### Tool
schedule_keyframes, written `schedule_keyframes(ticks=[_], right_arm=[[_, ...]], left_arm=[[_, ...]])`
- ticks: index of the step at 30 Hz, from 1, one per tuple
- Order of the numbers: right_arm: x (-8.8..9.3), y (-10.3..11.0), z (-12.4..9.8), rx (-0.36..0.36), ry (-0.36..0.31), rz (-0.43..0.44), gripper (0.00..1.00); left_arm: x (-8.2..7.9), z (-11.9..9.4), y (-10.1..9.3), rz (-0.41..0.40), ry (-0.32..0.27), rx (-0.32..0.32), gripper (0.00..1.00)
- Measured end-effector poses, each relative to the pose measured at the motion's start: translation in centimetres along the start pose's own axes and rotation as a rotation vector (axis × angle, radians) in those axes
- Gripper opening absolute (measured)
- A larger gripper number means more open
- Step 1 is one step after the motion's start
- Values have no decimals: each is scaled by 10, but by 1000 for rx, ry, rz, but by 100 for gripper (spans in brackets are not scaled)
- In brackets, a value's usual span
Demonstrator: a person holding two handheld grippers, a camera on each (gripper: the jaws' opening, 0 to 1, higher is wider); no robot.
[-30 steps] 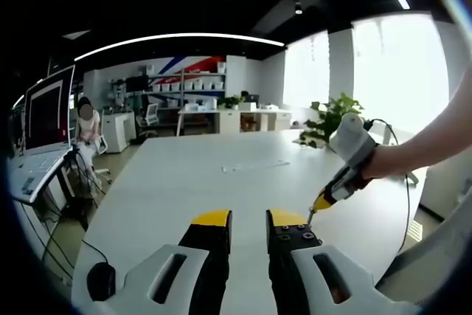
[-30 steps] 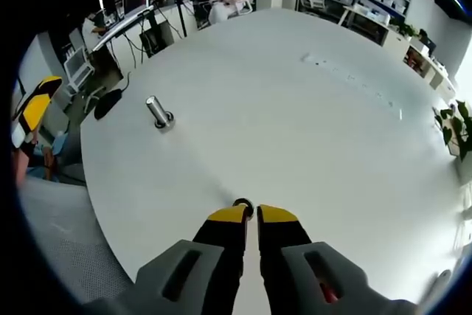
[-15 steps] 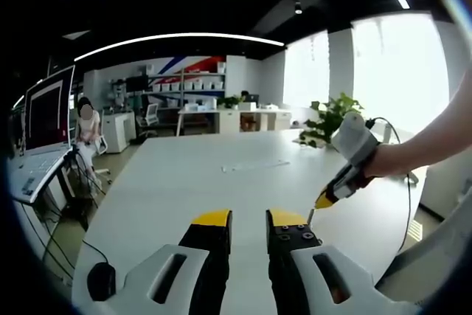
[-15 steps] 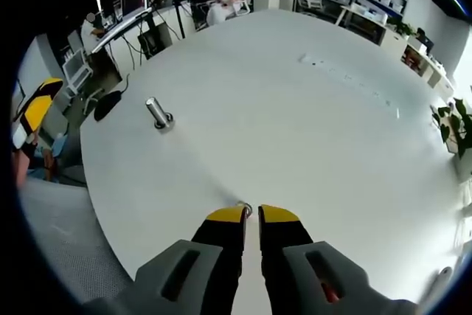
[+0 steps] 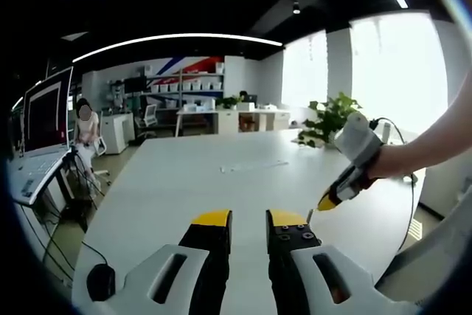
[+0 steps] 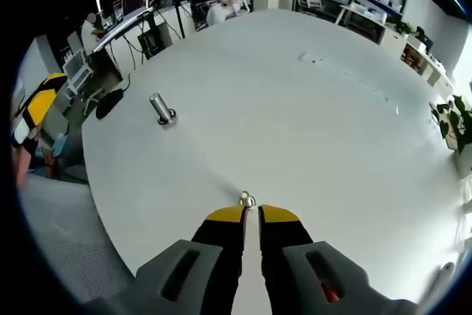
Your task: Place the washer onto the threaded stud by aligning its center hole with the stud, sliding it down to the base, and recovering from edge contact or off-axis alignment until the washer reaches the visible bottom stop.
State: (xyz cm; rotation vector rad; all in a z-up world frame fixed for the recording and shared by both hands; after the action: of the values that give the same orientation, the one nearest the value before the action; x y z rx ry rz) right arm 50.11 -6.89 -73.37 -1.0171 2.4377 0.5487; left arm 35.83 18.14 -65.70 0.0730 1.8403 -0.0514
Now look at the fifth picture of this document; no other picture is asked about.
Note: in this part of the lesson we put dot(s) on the grey mesh office chair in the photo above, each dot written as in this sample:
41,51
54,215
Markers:
435,252

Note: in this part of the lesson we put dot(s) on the white drawer cabinet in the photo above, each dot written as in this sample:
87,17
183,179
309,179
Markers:
117,132

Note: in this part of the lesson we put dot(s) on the green potted plant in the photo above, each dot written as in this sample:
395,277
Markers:
332,116

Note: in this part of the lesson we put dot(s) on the white laptop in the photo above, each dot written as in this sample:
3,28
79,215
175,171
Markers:
44,116

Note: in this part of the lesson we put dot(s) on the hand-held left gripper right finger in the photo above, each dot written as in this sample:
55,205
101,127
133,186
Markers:
285,218

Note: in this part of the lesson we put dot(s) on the long curved ceiling light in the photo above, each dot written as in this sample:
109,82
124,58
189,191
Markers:
173,39

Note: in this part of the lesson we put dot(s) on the person's right hand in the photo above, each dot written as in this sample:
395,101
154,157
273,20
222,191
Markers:
387,163

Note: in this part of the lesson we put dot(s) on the white office desk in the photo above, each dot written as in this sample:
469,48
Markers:
232,119

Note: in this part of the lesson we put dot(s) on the threaded metal stud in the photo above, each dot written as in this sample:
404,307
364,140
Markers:
309,215

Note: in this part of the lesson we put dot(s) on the black computer mouse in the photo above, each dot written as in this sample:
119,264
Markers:
100,282

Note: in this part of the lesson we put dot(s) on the white storage shelf unit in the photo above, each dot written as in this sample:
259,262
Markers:
184,84

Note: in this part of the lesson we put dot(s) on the small green desk plant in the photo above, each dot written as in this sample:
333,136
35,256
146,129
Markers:
229,102

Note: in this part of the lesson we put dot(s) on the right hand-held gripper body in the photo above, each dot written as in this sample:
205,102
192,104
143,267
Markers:
359,145

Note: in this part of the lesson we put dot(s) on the white swivel chair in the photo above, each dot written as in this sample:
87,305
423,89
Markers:
147,119

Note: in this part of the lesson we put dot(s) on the white bottle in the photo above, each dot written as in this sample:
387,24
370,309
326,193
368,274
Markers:
386,132

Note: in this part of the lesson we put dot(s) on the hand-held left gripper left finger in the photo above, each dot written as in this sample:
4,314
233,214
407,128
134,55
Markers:
214,218

